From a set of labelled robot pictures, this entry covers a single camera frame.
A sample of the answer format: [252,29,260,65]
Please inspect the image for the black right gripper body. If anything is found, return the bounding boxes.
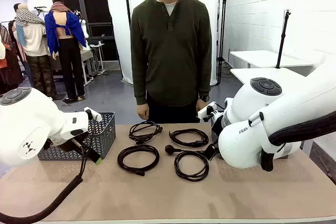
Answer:
[211,115,224,142]

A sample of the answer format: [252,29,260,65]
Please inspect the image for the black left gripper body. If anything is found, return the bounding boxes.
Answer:
[58,132,89,154]

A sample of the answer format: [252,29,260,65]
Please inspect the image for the black cable round plug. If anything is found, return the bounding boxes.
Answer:
[164,144,210,182]

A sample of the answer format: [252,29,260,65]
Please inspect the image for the person's left forearm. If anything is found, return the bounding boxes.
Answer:
[195,58,212,101]

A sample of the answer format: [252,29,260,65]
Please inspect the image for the person's right forearm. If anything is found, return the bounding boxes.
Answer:
[130,58,149,105]

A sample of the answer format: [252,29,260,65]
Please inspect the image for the person's left hand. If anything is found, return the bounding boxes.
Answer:
[196,100,209,118]

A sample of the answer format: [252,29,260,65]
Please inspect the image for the person's right hand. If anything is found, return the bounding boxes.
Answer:
[136,103,150,121]

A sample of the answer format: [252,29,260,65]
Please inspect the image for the person in olive henley sweater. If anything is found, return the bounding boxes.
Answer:
[130,0,212,124]

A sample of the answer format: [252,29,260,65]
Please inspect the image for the small white table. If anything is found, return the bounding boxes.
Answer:
[228,50,314,70]

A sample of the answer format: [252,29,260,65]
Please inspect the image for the grey background desk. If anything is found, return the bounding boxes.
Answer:
[80,42,107,83]

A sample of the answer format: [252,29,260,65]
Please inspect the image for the hanging red patterned garments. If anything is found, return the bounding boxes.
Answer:
[0,20,25,94]

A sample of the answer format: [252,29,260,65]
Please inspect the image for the background person white shirt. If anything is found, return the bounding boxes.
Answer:
[74,9,90,49]

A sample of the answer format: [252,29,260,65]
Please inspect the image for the mannequin with patterned scarf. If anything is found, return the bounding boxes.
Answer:
[12,3,58,99]

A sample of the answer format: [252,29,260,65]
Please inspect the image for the mannequin with blue cardigan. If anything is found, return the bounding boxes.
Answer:
[44,0,88,102]

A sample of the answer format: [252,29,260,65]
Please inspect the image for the black tripod pole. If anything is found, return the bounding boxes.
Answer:
[275,9,292,69]

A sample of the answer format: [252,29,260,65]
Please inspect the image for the white photo backdrop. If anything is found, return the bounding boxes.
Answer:
[103,0,224,86]

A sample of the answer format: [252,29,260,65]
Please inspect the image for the black double door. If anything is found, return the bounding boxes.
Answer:
[53,0,120,62]

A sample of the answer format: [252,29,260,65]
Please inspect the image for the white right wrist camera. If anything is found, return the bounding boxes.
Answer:
[197,102,224,123]

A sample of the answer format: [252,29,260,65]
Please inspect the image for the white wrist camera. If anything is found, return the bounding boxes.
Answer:
[83,106,103,123]
[197,102,224,123]

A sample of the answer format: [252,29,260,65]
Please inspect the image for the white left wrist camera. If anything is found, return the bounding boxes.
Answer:
[83,106,103,123]

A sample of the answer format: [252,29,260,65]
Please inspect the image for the black sleeved left arm hose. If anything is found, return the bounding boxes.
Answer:
[0,129,93,224]

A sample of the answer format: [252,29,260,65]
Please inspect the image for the black sleeved arm hose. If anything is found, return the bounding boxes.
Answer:
[0,129,93,224]
[259,111,336,172]

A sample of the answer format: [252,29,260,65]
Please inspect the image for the black sleeved right arm hose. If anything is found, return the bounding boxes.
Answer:
[259,111,336,172]

